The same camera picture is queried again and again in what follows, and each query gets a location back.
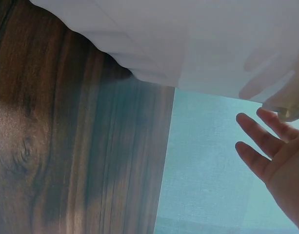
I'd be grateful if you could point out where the person's right hand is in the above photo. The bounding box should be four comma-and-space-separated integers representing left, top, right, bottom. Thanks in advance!
235, 107, 299, 234

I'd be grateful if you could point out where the white translucent plastic sheet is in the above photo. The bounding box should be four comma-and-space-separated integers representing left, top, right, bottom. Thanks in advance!
29, 0, 299, 122

